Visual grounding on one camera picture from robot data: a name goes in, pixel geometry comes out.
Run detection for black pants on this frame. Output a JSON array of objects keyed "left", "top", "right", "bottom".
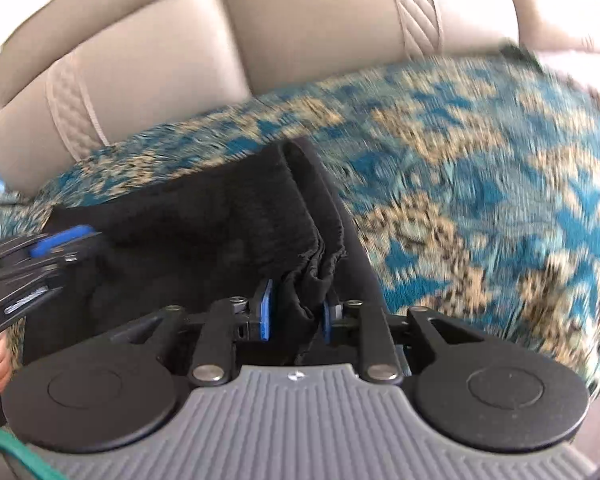
[{"left": 22, "top": 138, "right": 384, "bottom": 365}]

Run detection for teal patterned sofa throw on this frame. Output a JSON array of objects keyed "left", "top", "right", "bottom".
[{"left": 0, "top": 51, "right": 600, "bottom": 396}]

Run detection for beige leather sofa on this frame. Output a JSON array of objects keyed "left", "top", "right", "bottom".
[{"left": 0, "top": 0, "right": 600, "bottom": 194}]

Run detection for teal cord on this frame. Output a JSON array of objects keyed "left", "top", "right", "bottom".
[{"left": 0, "top": 422, "right": 67, "bottom": 480}]

